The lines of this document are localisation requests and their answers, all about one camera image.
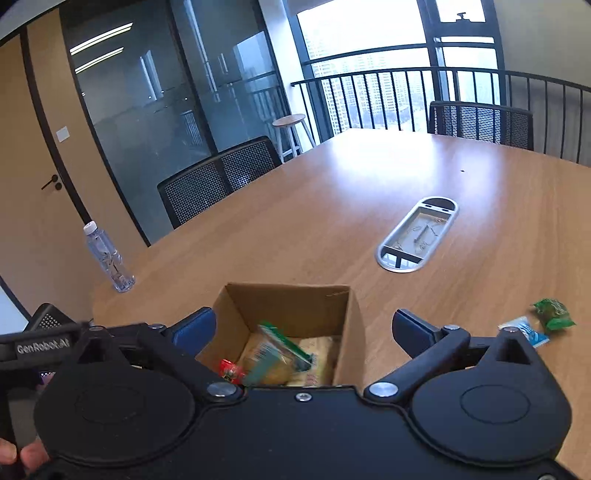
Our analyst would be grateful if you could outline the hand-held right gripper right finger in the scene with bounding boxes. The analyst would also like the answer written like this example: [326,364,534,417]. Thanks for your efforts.
[364,309,541,402]

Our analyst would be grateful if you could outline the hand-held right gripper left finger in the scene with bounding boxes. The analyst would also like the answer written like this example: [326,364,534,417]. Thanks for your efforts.
[69,307,244,403]

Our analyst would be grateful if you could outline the red snack packet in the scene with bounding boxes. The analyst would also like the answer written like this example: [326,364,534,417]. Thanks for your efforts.
[220,359,246,385]

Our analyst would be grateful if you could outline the green-edged cracker packet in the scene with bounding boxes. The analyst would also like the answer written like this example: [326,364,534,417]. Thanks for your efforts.
[242,322,315,387]

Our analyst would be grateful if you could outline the brown cardboard box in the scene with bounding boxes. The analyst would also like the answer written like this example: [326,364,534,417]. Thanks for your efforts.
[196,282,366,388]

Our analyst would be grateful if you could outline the long cream cake packet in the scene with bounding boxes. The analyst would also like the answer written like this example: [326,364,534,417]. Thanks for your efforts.
[286,336,334,387]

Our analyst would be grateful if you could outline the person's left hand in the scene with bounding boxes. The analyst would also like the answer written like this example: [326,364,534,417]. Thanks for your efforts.
[0,438,50,470]

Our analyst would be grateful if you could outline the clear water bottle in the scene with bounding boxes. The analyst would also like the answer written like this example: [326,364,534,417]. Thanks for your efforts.
[83,220,136,293]

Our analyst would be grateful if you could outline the small blue snack packet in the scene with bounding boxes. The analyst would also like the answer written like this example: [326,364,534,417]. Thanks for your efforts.
[498,316,550,347]

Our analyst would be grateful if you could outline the small green snack packet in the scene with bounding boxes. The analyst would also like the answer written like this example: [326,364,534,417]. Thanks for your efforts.
[533,298,577,334]

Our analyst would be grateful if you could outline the black mesh office chair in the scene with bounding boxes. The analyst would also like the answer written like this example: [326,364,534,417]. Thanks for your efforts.
[157,136,283,230]
[429,100,534,151]

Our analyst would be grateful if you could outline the wooden door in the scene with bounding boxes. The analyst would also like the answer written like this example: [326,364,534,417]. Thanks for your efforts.
[25,9,151,247]

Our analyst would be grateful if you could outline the glass partition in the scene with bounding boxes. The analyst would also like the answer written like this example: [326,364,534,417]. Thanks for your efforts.
[60,0,296,245]

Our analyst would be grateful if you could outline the round wooden stool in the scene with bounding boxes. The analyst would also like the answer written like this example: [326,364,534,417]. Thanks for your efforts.
[272,113,317,163]

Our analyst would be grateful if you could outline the black metal railing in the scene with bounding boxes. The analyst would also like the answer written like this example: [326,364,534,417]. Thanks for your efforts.
[291,66,591,166]

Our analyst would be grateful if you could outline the oval metal cable tray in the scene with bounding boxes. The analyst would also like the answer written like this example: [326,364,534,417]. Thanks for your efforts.
[376,196,460,273]

